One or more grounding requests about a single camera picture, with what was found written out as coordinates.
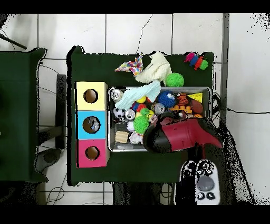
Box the colourful patterned cloth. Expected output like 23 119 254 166
114 52 144 78

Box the brown toy football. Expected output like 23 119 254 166
190 100 205 115

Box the blue fuzzy googly-eyed toy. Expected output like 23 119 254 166
158 90 176 108

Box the shallow clear mesh bin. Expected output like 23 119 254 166
107 86 212 152

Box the dark green table cloth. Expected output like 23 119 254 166
67 45 215 186
0 46 48 183

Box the grey stand base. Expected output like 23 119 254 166
35 147 63 173

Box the flat wooden block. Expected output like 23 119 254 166
114 130 129 144

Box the black and white soccer ball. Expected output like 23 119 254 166
113 107 127 119

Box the green spiky rubber ball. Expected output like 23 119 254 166
165 72 186 88
132 115 151 134

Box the wooden box with three holes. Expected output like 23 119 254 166
75 81 110 169

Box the multicoloured spiky caterpillar toy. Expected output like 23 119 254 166
130 101 155 120
184 52 209 71

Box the crushed silver drink can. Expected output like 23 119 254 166
152 102 167 116
110 88 124 102

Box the small open silver can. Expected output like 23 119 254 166
124 109 136 121

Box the black panel stand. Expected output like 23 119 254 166
56 73 68 150

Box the cream knitted cloth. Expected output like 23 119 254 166
134 51 173 85

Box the mint green knitted cloth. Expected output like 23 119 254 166
114 80 162 110

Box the black cable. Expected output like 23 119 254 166
225 107 270 115

